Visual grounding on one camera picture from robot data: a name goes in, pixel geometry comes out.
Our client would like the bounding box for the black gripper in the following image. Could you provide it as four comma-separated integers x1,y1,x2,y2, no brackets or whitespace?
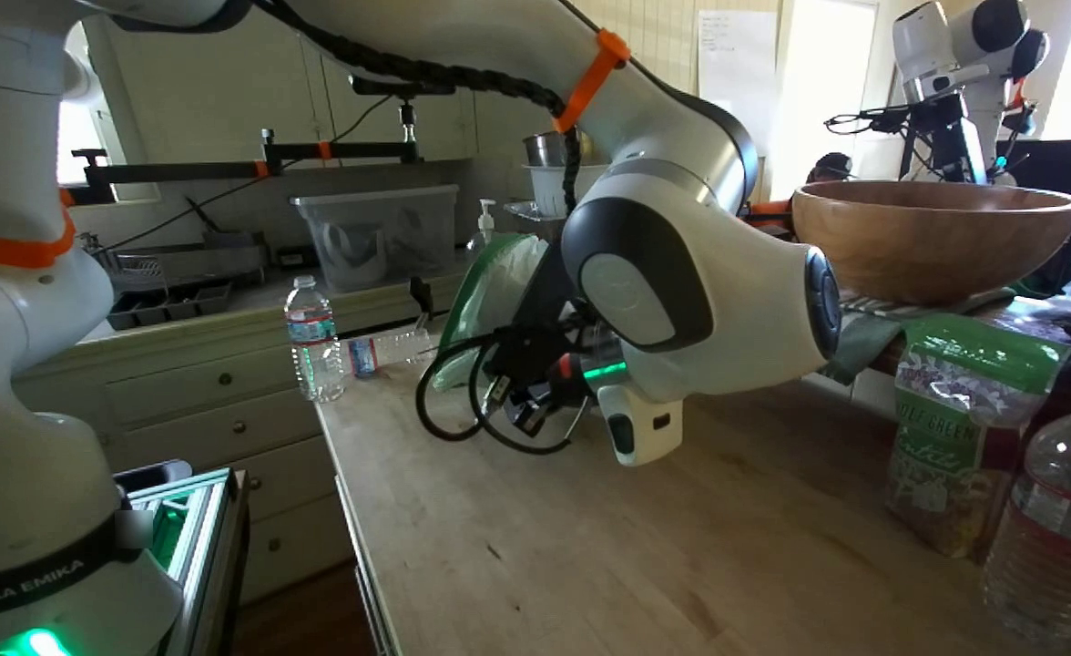
510,341,607,432

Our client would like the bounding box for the clear soap pump bottle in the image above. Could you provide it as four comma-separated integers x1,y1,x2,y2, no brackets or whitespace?
465,195,504,253

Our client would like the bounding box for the clear bottle blue red label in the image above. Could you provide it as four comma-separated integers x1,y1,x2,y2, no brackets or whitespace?
345,323,438,381

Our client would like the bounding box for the clear plastic storage container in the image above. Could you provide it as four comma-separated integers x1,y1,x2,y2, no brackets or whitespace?
291,182,465,294

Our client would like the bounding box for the small clear water bottle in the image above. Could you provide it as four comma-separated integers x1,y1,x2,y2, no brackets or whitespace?
279,273,355,405

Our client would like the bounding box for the striped folded paper bag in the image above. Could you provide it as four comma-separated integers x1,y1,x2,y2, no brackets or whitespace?
825,302,930,385

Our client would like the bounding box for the cream cabinet with drawers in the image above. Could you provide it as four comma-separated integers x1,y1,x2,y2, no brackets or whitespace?
11,280,465,608

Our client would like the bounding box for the white paper sheet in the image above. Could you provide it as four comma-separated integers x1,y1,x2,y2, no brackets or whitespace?
695,7,784,132

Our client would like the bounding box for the dark dish rack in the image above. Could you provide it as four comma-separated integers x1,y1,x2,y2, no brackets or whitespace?
97,232,272,335

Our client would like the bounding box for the metal box with green light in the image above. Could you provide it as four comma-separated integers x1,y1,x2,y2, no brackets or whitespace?
114,454,254,656

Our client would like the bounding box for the green white snack bag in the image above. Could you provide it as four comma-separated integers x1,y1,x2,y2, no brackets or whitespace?
882,311,1071,564

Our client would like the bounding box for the large wooden bowl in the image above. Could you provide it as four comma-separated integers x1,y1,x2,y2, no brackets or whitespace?
786,179,1071,311

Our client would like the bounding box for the large clear water bottle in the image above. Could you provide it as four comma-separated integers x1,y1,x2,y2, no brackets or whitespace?
981,385,1071,651

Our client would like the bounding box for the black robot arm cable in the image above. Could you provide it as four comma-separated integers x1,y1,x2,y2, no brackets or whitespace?
251,0,613,459

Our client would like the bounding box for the black camera on stand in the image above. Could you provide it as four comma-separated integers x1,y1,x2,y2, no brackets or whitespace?
345,68,458,153

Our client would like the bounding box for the black rail with orange clamps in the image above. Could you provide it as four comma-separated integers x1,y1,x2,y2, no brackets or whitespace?
69,125,424,194

